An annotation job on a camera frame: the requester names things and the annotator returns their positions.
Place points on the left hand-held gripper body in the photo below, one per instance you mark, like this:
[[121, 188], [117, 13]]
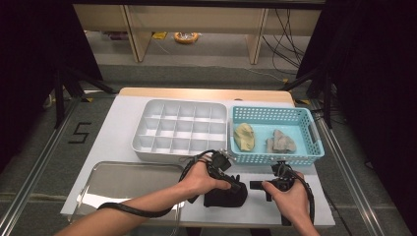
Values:
[[219, 164]]

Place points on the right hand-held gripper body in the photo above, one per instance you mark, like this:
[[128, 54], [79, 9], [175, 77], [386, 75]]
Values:
[[283, 178]]

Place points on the black sock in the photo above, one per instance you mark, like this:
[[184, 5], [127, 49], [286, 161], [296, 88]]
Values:
[[223, 198]]

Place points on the grey sock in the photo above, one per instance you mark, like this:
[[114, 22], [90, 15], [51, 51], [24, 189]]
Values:
[[282, 142]]

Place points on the beige sock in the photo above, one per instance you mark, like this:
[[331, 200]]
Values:
[[244, 137]]

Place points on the white compartment storage box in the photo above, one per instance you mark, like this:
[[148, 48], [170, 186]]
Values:
[[183, 128]]

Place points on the blue plastic basket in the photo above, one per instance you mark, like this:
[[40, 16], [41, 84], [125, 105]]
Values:
[[278, 114]]

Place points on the translucent grey box lid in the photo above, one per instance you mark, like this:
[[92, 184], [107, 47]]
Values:
[[131, 180]]

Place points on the person's right hand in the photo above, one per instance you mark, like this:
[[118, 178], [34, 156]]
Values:
[[293, 206]]

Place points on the person's left hand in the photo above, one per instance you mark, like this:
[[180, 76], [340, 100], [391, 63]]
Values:
[[196, 183]]

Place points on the black metal stand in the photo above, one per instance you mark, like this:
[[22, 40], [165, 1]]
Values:
[[327, 105], [59, 98]]

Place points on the orange tape roll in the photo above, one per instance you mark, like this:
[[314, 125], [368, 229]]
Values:
[[186, 38]]

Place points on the black curtain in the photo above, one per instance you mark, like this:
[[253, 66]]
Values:
[[26, 65], [377, 82]]

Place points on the yellow packet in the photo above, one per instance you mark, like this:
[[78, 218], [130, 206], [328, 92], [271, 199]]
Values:
[[159, 35]]

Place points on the beige wooden desk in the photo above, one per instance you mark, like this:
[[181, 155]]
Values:
[[196, 19]]

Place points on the purple packet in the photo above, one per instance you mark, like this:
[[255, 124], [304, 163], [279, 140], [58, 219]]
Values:
[[116, 35]]

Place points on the aluminium floor rail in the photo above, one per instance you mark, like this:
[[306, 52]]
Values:
[[347, 180], [39, 164]]

